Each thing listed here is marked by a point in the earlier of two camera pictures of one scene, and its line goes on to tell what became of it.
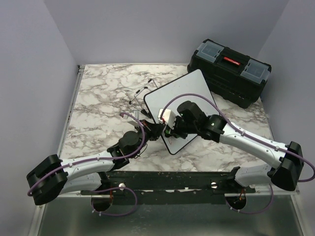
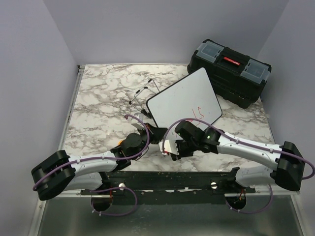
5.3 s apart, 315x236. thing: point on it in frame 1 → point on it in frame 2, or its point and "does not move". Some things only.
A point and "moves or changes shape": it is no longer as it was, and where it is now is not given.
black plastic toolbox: x=230 y=73 does not move
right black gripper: x=174 y=130 → x=181 y=155
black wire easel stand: x=143 y=88 does not move
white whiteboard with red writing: x=190 y=87 moves or changes shape
